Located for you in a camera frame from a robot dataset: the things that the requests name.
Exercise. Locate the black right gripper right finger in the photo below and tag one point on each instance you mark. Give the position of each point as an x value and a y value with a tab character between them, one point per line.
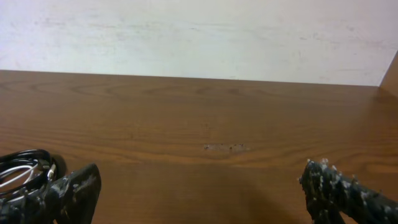
329	194

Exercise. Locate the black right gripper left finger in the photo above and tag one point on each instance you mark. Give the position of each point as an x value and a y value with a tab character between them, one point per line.
69	199

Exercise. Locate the cardboard side panel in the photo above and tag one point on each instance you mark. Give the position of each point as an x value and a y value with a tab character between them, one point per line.
390	81

